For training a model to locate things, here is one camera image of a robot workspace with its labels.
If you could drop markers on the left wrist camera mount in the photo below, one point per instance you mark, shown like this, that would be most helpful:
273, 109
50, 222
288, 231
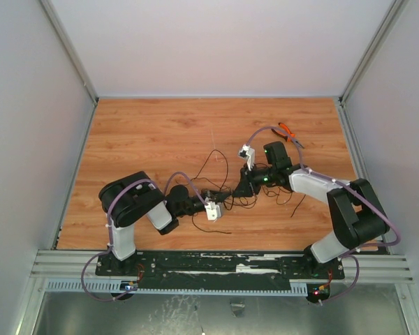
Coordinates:
214, 210

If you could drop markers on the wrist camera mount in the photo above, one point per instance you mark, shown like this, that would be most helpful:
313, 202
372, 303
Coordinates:
214, 210
248, 154

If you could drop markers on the orange handled pliers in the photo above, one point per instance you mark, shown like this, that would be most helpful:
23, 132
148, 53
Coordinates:
286, 134

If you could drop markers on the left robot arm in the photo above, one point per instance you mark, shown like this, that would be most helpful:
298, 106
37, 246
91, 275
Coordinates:
127, 200

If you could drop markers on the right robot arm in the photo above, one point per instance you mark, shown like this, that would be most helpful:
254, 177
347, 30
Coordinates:
355, 212

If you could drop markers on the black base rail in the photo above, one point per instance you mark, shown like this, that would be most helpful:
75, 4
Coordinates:
192, 270

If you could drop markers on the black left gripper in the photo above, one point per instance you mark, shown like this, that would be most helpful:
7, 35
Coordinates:
217, 196

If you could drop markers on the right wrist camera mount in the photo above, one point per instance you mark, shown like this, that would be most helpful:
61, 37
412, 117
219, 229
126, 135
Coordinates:
248, 154

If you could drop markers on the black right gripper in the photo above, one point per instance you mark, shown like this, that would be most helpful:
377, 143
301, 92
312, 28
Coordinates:
246, 182

